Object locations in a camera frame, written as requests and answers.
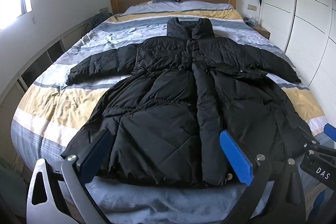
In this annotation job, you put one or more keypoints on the dark clothes on shelf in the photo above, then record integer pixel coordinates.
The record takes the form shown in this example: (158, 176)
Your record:
(97, 20)

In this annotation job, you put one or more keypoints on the wooden nightstand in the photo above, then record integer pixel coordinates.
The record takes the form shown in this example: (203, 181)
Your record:
(262, 31)

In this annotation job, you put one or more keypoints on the wall switch plate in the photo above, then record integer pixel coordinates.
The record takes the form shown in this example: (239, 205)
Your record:
(252, 7)

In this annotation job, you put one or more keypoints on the white wardrobe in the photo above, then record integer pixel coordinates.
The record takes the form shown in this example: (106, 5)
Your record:
(305, 31)

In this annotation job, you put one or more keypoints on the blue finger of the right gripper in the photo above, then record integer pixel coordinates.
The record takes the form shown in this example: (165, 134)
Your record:
(330, 131)

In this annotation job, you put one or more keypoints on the light blue pillow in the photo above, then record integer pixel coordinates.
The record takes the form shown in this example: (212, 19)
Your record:
(174, 5)

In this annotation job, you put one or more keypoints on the low white shelf unit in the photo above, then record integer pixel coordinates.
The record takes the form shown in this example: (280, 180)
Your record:
(24, 78)

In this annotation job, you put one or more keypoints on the black long puffer coat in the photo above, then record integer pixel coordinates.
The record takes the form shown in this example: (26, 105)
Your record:
(178, 93)

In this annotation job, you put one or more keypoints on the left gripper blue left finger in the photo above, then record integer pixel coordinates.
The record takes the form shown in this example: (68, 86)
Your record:
(91, 158)

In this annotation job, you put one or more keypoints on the striped bed duvet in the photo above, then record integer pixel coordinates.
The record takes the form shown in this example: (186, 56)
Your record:
(52, 112)

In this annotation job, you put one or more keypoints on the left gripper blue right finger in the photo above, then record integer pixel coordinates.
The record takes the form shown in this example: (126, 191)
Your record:
(235, 152)

